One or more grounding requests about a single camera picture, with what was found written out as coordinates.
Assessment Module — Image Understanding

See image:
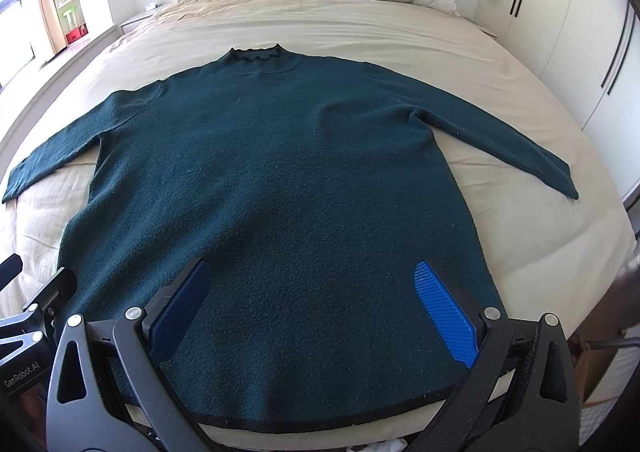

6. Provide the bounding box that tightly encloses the dark green knit sweater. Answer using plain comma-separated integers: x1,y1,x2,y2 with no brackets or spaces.
4,46,578,432

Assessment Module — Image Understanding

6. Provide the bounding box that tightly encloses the beige bed sheet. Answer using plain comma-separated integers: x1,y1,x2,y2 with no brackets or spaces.
0,0,639,452

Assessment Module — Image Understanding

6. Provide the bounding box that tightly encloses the red storage box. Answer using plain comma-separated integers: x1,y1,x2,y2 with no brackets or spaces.
65,24,88,45

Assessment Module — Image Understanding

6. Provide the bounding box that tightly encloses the white bedside table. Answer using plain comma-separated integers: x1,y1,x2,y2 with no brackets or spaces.
120,11,155,34

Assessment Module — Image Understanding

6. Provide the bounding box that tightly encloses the white wardrobe with black handles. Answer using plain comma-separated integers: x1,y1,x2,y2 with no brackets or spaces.
475,0,639,201

